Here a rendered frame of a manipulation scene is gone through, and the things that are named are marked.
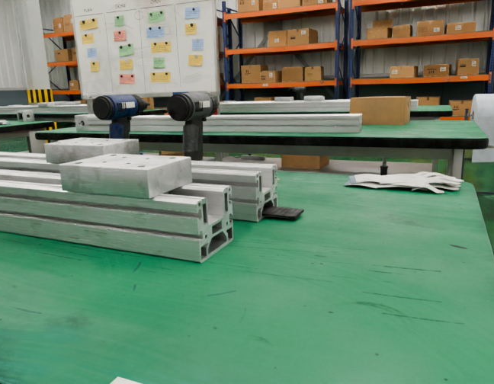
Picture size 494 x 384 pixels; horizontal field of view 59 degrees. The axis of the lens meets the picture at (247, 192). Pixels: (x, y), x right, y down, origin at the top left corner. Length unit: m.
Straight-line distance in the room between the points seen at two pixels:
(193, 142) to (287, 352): 0.66
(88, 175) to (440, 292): 0.48
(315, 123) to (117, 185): 1.63
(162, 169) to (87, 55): 3.97
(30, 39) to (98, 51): 4.83
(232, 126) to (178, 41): 1.76
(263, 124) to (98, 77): 2.51
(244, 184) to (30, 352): 0.44
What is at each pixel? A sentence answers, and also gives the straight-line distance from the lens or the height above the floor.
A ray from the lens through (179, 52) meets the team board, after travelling 3.94.
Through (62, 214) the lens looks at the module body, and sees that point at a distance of 0.73.
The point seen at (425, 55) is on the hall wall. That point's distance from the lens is 11.00.
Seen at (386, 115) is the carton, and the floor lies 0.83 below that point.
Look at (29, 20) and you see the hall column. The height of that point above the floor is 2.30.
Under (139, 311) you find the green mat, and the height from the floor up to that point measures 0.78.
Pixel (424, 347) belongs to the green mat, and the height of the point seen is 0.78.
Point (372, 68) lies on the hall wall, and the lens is 11.10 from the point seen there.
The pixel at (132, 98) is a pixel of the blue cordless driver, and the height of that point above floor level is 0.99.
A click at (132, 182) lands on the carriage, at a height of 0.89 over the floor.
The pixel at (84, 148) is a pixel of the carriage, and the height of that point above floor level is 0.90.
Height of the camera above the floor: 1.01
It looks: 13 degrees down
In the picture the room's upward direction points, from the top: 2 degrees counter-clockwise
